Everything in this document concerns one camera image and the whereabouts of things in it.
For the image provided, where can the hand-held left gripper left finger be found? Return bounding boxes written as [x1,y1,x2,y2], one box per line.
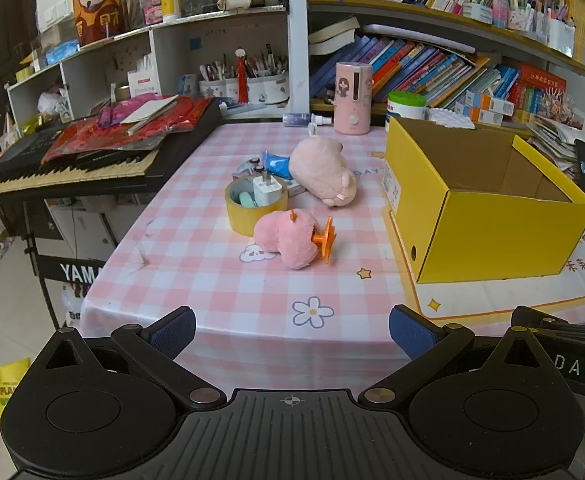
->
[31,306,228,409]

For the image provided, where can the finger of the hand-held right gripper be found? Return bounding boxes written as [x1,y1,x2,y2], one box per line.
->
[511,305,585,348]

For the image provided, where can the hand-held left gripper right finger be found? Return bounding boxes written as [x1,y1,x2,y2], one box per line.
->
[357,304,560,408]

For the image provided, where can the yellow cardboard box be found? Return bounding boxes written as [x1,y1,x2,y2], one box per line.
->
[382,116,585,285]

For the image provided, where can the brown tape roll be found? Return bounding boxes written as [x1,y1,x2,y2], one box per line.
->
[224,174,290,237]

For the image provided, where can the pink plush duck toy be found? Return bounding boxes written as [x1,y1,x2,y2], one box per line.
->
[252,210,334,271]

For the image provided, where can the white charger plug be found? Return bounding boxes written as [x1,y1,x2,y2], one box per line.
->
[251,170,279,207]

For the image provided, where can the pink plush paw toy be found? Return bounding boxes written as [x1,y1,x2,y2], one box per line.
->
[288,138,358,209]

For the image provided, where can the pink checkered tablecloth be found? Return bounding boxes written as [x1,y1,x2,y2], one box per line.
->
[80,121,585,366]

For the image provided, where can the black keyboard stand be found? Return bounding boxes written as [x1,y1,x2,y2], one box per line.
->
[22,200,118,331]

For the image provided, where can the yellow plastic bag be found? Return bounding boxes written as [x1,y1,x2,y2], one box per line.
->
[0,357,32,428]

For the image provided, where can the stack of papers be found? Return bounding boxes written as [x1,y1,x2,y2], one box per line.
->
[525,115,585,181]

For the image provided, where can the small grey purple toy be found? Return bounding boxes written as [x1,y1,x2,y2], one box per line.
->
[232,156,266,177]

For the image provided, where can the blue crumpled tube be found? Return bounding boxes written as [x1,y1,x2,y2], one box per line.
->
[263,151,293,179]

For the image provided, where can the black electronic keyboard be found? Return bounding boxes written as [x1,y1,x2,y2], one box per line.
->
[0,97,223,206]

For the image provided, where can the pile of red packets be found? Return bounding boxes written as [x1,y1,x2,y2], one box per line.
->
[42,95,213,161]

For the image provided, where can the white quilted pad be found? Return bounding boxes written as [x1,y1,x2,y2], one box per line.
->
[425,106,478,126]

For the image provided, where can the orange white medicine boxes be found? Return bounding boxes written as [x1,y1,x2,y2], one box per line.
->
[455,91,515,126]

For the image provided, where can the white canister green lid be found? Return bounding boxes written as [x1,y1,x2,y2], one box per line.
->
[386,91,428,133]

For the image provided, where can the white booklet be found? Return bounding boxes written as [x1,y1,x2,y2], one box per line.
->
[121,94,179,125]

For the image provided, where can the red boxed book set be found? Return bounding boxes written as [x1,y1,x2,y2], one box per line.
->
[509,64,567,123]

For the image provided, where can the pink humidifier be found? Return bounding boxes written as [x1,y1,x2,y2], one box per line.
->
[333,61,374,136]

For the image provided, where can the clear spray bottle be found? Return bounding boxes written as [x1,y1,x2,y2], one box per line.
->
[282,112,334,137]

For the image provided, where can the white pen holder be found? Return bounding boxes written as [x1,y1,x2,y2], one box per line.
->
[198,74,239,98]
[245,72,290,106]

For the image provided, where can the white paper bag red label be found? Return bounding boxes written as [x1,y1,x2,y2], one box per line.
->
[127,55,160,98]

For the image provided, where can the long row of colourful books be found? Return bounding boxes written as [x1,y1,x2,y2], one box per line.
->
[309,35,520,111]

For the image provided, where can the red hanging doll ornament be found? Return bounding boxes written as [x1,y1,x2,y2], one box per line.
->
[235,49,250,103]

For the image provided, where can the white shelf unit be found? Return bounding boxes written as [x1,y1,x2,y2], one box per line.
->
[6,5,307,126]

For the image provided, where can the group of pastel pen cups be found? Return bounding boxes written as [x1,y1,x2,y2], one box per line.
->
[492,0,578,56]

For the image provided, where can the stack of thick books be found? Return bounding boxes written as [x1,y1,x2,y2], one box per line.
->
[308,16,360,56]

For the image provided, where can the wooden bookshelf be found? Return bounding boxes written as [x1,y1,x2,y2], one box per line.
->
[306,0,585,121]

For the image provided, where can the fortune god cardboard figure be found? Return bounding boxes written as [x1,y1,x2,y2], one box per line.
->
[71,0,126,46]

